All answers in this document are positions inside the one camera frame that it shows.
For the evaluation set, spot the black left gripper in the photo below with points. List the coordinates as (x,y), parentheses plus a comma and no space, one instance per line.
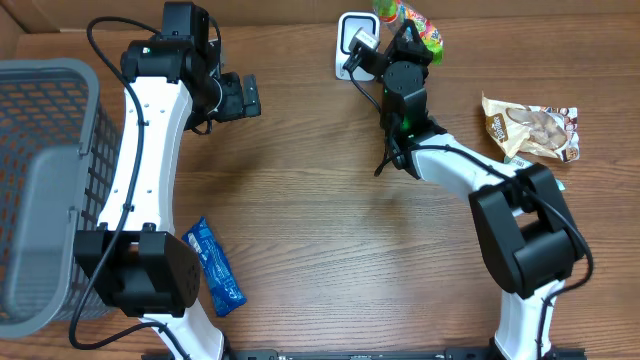
(235,107)

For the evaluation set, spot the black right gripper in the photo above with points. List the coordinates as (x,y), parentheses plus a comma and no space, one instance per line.
(413,46)

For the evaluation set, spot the green snack bag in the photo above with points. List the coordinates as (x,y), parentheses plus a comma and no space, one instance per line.
(393,13)

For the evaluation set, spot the mint green snack packet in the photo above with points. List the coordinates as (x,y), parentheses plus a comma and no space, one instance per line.
(521,163)

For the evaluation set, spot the beige cookie bag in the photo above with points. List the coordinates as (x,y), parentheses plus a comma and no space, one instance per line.
(539,130)

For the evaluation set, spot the blue snack bar wrapper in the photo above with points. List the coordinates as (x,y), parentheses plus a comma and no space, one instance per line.
(223,286)

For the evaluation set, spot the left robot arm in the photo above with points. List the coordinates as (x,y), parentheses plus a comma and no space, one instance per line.
(173,83)

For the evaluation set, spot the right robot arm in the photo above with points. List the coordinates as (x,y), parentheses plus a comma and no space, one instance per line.
(528,239)

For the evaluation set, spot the grey plastic basket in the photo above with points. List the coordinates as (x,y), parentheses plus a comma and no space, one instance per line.
(58,155)

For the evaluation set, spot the brown cardboard back wall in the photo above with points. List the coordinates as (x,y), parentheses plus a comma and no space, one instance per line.
(42,16)

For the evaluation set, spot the black rail at table edge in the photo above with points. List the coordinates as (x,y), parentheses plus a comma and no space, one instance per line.
(475,353)

